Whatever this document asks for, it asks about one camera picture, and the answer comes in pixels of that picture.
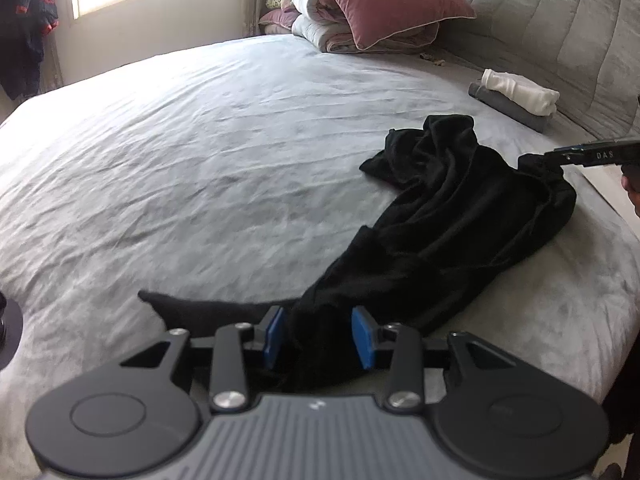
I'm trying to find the black garment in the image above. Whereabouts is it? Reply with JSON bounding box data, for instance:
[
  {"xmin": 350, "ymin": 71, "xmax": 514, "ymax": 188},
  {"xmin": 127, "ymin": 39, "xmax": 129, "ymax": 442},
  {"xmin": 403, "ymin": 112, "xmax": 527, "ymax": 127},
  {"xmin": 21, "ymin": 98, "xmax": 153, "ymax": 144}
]
[{"xmin": 136, "ymin": 114, "xmax": 578, "ymax": 394}]

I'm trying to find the folded white garment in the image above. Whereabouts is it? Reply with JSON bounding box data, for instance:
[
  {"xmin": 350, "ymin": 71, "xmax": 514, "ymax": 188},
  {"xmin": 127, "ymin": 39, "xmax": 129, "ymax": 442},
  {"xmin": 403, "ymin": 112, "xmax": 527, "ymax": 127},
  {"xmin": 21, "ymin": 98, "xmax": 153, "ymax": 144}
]
[{"xmin": 480, "ymin": 68, "xmax": 560, "ymax": 117}]

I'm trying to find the folded grey garment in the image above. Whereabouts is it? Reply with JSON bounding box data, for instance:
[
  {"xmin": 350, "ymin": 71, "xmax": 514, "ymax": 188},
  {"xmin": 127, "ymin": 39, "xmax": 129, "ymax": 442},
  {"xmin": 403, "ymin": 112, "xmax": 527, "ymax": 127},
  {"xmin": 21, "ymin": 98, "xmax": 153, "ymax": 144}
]
[{"xmin": 468, "ymin": 81, "xmax": 549, "ymax": 133}]

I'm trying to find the grey quilted headboard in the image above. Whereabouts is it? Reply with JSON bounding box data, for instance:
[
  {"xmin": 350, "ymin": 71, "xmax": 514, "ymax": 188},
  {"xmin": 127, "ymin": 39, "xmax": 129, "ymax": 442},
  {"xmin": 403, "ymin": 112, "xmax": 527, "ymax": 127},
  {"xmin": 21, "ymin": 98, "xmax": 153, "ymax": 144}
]
[{"xmin": 436, "ymin": 0, "xmax": 639, "ymax": 139}]

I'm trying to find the grey bed sheet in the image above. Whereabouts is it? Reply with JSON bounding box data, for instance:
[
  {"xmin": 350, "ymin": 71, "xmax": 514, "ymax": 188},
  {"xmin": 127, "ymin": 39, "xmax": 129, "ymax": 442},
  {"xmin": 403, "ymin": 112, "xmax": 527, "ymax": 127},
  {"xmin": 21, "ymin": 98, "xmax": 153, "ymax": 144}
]
[{"xmin": 0, "ymin": 34, "xmax": 640, "ymax": 480}]

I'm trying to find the black round object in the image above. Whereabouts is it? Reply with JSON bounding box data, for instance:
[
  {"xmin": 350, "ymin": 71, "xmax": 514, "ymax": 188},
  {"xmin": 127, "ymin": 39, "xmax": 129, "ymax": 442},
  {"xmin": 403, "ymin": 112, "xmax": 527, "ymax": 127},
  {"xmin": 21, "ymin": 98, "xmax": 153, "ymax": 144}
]
[{"xmin": 0, "ymin": 294, "xmax": 23, "ymax": 370}]

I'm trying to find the folded white pink quilt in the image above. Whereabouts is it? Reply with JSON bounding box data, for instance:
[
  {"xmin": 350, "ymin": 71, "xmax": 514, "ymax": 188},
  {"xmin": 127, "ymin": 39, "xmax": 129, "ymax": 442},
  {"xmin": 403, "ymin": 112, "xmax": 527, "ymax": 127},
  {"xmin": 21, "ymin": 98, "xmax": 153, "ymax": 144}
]
[{"xmin": 258, "ymin": 0, "xmax": 442, "ymax": 56}]

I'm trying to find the dark hanging jacket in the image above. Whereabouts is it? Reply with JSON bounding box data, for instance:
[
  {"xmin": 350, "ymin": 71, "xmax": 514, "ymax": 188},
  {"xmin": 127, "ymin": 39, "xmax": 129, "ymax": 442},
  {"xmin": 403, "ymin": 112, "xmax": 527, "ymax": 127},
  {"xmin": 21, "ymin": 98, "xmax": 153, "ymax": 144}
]
[{"xmin": 1, "ymin": 0, "xmax": 58, "ymax": 101}]

